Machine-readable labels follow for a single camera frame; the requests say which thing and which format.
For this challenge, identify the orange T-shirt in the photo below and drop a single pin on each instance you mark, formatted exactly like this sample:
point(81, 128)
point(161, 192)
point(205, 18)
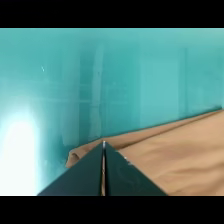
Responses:
point(186, 156)

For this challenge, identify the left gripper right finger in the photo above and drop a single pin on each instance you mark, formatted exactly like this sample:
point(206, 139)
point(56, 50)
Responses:
point(130, 176)

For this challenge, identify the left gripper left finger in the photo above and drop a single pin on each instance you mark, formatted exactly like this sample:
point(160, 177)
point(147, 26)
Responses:
point(83, 176)

